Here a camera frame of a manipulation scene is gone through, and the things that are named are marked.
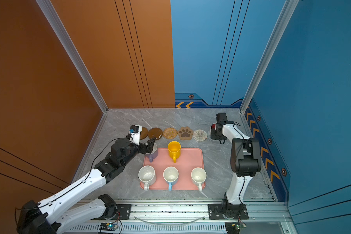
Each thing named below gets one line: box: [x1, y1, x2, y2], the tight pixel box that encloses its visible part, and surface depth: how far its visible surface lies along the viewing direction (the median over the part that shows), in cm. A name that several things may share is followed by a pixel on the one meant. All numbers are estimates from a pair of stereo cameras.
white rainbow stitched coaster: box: [192, 129, 208, 142], surface depth 105 cm
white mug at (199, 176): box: [191, 167, 208, 192], surface depth 79 cm
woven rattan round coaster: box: [162, 127, 178, 140], surface depth 107 cm
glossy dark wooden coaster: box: [148, 127, 163, 141], surface depth 105 cm
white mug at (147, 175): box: [138, 165, 157, 192], surface depth 81 cm
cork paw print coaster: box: [177, 126, 194, 141], surface depth 107 cm
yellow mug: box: [167, 140, 182, 163], surface depth 88 cm
